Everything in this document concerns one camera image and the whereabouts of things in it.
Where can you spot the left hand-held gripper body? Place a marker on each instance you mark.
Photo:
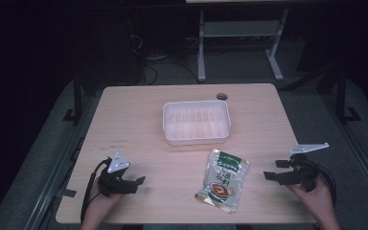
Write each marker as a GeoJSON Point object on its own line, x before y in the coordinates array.
{"type": "Point", "coordinates": [115, 179]}

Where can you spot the person's left hand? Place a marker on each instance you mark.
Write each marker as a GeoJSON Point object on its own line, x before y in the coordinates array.
{"type": "Point", "coordinates": [101, 199]}

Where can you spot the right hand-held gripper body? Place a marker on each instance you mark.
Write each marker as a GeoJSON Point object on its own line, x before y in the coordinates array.
{"type": "Point", "coordinates": [302, 169]}

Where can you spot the silver green food packet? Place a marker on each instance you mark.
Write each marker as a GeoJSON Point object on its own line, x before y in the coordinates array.
{"type": "Point", "coordinates": [223, 179]}

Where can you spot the black metal stand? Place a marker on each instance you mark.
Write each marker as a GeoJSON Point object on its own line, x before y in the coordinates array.
{"type": "Point", "coordinates": [75, 102]}
{"type": "Point", "coordinates": [343, 96]}

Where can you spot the person's right hand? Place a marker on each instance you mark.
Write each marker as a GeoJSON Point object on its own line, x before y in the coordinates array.
{"type": "Point", "coordinates": [314, 199]}

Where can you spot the white metal stand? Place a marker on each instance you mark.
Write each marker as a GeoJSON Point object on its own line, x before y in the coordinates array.
{"type": "Point", "coordinates": [238, 44]}

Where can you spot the white plastic container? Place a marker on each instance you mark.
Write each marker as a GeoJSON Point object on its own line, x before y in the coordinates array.
{"type": "Point", "coordinates": [196, 122]}

